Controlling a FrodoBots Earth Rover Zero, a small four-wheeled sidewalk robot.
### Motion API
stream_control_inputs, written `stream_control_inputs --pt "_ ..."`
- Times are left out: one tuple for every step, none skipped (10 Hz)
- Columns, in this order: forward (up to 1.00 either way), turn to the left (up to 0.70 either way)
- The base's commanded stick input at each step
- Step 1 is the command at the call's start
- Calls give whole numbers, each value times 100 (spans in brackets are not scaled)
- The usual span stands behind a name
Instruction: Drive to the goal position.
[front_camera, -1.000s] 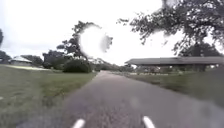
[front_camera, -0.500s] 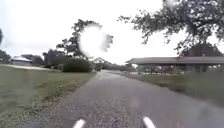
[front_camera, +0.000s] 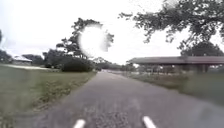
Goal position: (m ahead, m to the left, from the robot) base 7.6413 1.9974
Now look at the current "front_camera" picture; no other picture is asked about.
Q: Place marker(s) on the low distant tree line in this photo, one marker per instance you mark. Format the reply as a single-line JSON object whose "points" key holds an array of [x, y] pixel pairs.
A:
{"points": [[111, 65]]}

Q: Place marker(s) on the grey gravelly asphalt path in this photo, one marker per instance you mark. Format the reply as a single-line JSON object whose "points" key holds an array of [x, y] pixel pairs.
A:
{"points": [[113, 100]]}

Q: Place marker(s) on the broad dark hedge bush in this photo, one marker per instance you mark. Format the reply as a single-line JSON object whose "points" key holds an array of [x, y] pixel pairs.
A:
{"points": [[76, 65]]}

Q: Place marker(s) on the tall sparse tree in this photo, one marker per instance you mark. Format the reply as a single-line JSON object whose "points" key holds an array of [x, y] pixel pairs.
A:
{"points": [[74, 43]]}

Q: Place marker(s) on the long low roofed building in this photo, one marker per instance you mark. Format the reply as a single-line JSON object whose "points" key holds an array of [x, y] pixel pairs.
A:
{"points": [[173, 60]]}

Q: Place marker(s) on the robot's own part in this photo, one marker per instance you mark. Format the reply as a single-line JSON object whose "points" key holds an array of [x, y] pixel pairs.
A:
{"points": [[149, 122], [79, 124]]}

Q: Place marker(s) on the green grass verge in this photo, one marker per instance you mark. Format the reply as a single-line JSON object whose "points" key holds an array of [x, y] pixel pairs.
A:
{"points": [[33, 86], [200, 86]]}

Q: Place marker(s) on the round dark tree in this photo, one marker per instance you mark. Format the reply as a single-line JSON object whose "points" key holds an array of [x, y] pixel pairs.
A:
{"points": [[201, 49]]}

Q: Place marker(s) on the small grey-roofed building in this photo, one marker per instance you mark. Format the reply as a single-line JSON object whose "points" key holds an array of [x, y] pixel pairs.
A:
{"points": [[21, 60]]}

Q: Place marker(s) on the wide spreading tree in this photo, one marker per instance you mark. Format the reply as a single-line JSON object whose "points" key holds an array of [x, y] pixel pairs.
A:
{"points": [[190, 16]]}

